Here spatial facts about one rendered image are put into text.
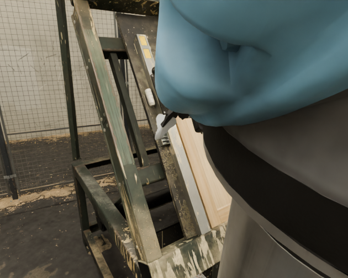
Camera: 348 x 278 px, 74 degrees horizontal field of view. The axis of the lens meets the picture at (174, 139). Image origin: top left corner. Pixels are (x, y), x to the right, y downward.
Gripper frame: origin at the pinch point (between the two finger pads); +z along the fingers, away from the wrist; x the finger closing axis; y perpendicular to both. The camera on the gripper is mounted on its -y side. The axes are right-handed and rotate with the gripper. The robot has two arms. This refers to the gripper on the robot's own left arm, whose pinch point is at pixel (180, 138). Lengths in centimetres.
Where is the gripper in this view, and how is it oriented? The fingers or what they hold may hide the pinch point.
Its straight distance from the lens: 67.9
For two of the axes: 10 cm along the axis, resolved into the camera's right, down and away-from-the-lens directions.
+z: -2.0, 7.1, 6.8
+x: -9.1, 1.2, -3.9
